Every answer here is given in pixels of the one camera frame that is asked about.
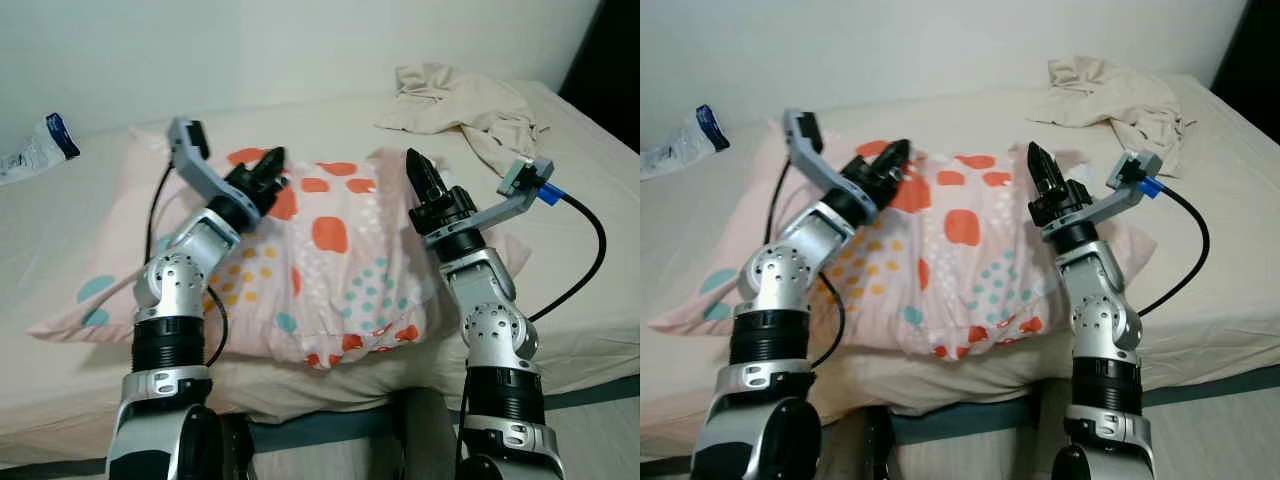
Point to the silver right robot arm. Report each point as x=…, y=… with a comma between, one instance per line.
x=1100, y=320
x=495, y=335

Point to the dark bed headboard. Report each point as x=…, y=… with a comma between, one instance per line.
x=1255, y=60

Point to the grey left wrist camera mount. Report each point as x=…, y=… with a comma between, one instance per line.
x=812, y=160
x=195, y=170

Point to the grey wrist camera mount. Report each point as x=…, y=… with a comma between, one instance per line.
x=812, y=160
x=1135, y=170
x=520, y=180
x=195, y=170

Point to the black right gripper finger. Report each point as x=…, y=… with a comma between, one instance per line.
x=1060, y=178
x=438, y=187
x=1041, y=170
x=419, y=178

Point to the crumpled beige cloth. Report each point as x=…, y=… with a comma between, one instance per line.
x=450, y=105
x=1110, y=100

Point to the pink dotted pillow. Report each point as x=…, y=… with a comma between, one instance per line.
x=960, y=260
x=340, y=260

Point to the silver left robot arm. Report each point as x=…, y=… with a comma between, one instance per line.
x=775, y=275
x=165, y=280

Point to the teal bed base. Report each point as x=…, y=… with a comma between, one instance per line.
x=960, y=425
x=320, y=430

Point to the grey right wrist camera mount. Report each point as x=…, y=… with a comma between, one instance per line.
x=1135, y=170
x=520, y=180

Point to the cream sheeted bed mattress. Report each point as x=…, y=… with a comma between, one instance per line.
x=590, y=330
x=1230, y=300

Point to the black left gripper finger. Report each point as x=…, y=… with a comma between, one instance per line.
x=893, y=152
x=273, y=161
x=902, y=172
x=281, y=181

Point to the clear plastic bag blue label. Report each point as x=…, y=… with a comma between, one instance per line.
x=40, y=150
x=690, y=140

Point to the dark robot left leg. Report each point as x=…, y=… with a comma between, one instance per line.
x=872, y=445
x=235, y=448

